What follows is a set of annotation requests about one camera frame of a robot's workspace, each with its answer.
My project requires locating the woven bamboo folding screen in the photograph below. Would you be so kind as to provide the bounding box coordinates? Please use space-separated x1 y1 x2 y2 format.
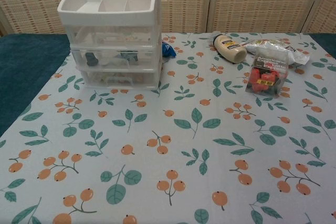
0 0 336 37

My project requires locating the silver snack bag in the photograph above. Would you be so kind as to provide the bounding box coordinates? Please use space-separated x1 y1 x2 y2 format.
245 38 311 66

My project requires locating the clear drawer under tray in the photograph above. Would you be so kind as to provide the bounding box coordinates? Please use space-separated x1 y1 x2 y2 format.
66 24 156 48

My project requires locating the white plastic drawer organizer frame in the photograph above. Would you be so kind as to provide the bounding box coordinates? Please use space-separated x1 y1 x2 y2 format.
57 0 161 91

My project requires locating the floral leaf berry tablecloth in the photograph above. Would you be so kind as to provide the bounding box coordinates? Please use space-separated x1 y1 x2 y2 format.
0 33 336 224

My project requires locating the clear drawer at organizer base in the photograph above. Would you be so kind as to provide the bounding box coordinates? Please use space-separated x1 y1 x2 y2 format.
80 69 159 90

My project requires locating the cream mayonnaise squeeze bottle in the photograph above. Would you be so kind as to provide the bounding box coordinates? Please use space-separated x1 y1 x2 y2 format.
213 34 248 65

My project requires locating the black round cap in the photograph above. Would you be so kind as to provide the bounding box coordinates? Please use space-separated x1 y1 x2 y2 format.
85 53 98 67

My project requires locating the clear bag of coffee capsules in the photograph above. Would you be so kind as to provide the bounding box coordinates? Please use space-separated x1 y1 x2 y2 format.
244 46 291 99

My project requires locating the clear drawer with small parts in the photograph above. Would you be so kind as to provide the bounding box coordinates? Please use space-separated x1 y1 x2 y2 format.
71 46 159 72

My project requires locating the blue crumpled wrapper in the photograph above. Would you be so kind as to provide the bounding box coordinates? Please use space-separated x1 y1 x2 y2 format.
161 41 177 58

